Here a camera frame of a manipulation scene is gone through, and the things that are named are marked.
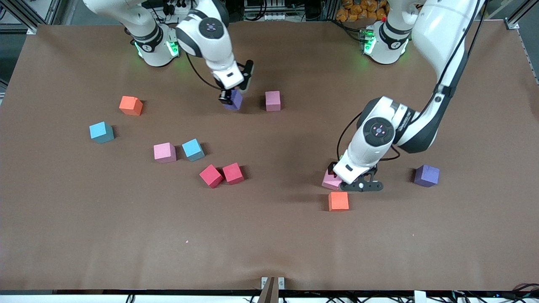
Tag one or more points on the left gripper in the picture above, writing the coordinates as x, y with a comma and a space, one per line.
330, 168

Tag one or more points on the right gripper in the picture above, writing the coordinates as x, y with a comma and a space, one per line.
223, 97

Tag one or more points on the purple foam cube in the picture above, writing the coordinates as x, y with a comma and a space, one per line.
235, 102
426, 175

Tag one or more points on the pink foam cube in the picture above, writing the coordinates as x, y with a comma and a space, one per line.
330, 182
164, 151
273, 100

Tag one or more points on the orange foam cube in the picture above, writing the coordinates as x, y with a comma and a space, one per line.
338, 200
129, 105

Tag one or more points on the red foam cube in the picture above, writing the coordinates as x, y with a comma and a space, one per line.
210, 176
233, 172

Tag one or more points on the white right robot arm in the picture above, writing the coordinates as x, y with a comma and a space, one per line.
210, 27

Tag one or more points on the cyan foam cube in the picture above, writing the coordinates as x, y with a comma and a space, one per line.
193, 148
101, 131

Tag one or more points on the small white socket strip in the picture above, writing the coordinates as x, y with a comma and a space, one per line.
276, 17

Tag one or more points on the white power strip with plugs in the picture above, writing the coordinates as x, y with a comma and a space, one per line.
168, 7

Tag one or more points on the bag of orange snacks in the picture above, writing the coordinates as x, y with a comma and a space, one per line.
358, 10

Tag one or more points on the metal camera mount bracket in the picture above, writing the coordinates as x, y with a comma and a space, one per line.
273, 290

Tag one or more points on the aluminium frame rail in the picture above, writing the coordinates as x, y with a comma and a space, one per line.
31, 28
513, 24

